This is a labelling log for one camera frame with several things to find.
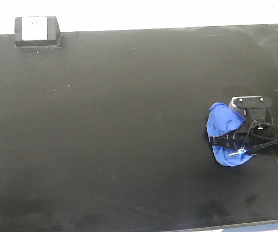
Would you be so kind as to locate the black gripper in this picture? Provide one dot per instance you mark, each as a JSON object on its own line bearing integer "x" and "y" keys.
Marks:
{"x": 240, "y": 141}

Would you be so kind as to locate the blue microfibre cloth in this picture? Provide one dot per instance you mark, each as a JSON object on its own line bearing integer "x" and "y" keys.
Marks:
{"x": 222, "y": 120}

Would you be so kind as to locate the black white power socket box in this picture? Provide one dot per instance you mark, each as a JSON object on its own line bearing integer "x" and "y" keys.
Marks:
{"x": 36, "y": 31}

